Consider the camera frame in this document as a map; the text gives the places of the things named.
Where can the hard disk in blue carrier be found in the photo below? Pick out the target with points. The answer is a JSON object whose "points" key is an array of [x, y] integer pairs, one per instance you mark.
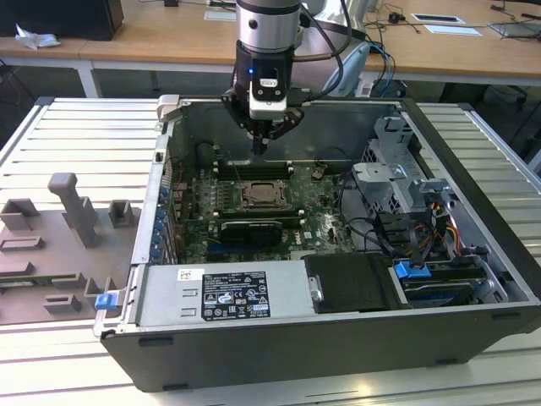
{"points": [[412, 270]]}

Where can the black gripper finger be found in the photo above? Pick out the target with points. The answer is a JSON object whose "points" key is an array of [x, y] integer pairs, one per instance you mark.
{"points": [[291, 118], [238, 112]]}

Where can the CPU socket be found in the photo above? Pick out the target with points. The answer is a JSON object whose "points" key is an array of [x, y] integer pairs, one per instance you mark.
{"points": [[235, 196]]}

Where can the grey power supply unit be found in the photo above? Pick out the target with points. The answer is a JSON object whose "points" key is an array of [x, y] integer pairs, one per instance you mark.
{"points": [[160, 296]]}

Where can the blue card retainer strip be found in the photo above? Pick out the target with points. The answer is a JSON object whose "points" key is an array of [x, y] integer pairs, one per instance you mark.
{"points": [[160, 224]]}

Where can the black graphics card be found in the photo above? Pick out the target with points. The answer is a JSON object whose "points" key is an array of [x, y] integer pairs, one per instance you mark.
{"points": [[249, 232]]}

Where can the white paper sheet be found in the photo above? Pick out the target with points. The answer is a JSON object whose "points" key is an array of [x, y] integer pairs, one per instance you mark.
{"points": [[452, 29]]}

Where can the blue plastic latch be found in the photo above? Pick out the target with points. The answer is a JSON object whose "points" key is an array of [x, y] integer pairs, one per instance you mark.
{"points": [[105, 302]]}

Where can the black cylindrical board part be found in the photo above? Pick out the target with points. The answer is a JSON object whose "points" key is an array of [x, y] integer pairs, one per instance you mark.
{"points": [[206, 152]]}

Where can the black plastic shroud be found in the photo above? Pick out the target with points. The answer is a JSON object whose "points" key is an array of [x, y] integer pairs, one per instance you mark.
{"points": [[351, 283]]}

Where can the clear glass tray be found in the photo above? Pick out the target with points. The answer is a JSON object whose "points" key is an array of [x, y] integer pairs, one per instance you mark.
{"points": [[515, 29]]}

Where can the silver metal drive cage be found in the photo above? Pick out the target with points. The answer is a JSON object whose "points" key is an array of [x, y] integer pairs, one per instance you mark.
{"points": [[380, 186]]}

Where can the small white box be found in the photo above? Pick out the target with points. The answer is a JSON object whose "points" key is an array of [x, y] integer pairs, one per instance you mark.
{"points": [[364, 89]]}

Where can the black open PC case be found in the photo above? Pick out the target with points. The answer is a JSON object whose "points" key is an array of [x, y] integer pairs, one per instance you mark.
{"points": [[296, 359]]}

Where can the black box on desk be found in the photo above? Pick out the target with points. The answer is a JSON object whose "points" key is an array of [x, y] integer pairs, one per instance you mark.
{"points": [[63, 17]]}

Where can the black RAM slot row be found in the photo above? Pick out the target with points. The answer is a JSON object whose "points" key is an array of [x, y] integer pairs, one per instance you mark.
{"points": [[253, 215], [262, 171]]}

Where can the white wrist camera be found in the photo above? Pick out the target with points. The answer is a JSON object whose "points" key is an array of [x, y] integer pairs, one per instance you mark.
{"points": [[266, 108]]}

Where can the green motherboard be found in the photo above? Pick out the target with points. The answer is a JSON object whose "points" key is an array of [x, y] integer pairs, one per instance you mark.
{"points": [[321, 228]]}

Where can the crumpled white paper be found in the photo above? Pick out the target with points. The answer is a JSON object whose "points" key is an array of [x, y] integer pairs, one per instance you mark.
{"points": [[36, 39]]}

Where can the grey parts rack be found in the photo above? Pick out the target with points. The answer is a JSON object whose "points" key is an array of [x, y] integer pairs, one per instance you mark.
{"points": [[50, 254]]}

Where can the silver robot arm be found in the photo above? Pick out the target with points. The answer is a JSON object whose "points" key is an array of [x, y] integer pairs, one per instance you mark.
{"points": [[266, 25]]}

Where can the black power adapter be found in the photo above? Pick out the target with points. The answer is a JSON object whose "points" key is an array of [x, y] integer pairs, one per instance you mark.
{"points": [[396, 17]]}

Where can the thin metal locking lever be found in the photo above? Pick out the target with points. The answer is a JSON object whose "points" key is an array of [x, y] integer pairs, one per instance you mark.
{"points": [[236, 174]]}

